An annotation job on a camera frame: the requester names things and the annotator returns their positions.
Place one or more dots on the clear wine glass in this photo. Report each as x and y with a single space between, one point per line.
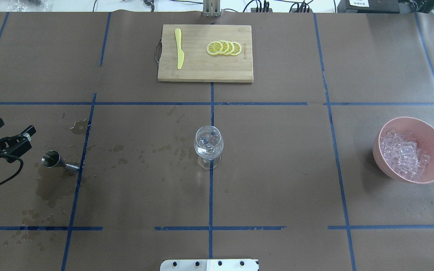
208 145

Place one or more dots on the clear ice cubes pile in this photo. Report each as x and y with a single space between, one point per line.
403 154

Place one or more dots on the yellow plastic knife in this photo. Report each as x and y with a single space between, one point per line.
179 51

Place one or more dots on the bamboo cutting board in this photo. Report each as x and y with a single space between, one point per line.
198 65

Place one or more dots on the lemon slice leftmost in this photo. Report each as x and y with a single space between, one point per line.
214 48

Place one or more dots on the lemon slice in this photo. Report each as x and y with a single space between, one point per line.
230 48
237 48
225 47
214 48

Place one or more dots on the lemon slice rightmost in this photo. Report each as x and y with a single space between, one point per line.
237 48

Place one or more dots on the pink bowl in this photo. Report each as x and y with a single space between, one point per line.
422 132

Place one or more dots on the aluminium frame post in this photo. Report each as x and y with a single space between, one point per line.
212 8

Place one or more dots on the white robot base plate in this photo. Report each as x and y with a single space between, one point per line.
210 265

